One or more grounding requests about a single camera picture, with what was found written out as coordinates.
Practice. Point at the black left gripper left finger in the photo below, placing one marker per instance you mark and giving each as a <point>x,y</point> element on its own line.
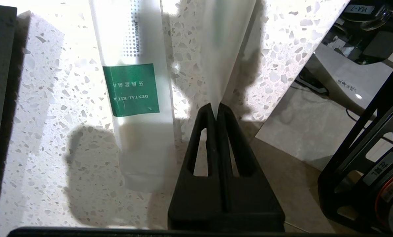
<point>196,200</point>

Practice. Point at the clear toothbrush packet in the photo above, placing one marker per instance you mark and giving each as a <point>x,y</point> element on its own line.
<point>226,49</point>

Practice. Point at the grey robot base cover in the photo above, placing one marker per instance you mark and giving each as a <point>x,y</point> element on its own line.
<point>348,75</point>

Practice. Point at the black robot chassis frame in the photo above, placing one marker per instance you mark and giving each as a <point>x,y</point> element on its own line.
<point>328,191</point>

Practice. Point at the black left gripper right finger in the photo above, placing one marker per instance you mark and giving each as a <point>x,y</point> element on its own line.
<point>252,204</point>

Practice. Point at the dental kit packet green label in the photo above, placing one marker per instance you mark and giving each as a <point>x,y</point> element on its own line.
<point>130,89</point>

